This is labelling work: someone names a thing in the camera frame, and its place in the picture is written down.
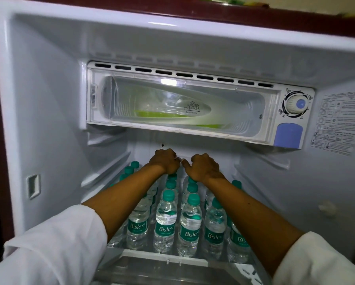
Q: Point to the person's left hand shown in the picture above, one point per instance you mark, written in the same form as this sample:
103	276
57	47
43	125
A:
165	160

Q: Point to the person's right hand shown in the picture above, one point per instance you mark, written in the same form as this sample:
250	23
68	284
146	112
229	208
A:
204	169

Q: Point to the row of bottles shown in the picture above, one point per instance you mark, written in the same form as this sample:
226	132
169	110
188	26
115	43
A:
165	225

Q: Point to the dark maroon refrigerator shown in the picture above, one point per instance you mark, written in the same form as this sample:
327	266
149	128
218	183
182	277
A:
47	100

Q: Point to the person's left forearm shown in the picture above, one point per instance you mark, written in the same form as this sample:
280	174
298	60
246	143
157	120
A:
124	198

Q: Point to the person's right forearm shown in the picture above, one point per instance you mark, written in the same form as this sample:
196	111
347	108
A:
254	225

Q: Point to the person's white shirt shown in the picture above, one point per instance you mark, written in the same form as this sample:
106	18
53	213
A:
55	246

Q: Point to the green tray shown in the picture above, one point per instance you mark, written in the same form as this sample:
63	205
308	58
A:
156	114

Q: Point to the white freezer compartment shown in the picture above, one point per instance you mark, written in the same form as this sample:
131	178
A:
254	130

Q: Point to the lavender push button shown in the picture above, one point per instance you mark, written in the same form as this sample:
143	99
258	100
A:
288	136

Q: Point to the glass shelf white trim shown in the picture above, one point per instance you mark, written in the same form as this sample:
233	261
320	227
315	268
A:
165	259

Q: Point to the white thermostat dial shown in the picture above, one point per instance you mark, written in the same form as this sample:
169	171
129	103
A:
294	104

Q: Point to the white instruction sticker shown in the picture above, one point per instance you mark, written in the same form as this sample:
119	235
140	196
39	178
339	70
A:
340	124

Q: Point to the white wall peg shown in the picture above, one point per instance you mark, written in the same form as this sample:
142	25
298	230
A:
327	209

